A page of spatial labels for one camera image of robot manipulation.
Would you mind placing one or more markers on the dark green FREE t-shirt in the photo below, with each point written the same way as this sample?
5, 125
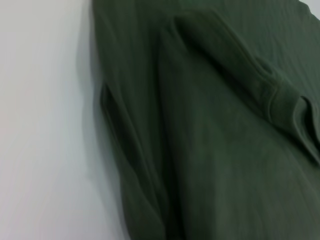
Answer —
212, 125

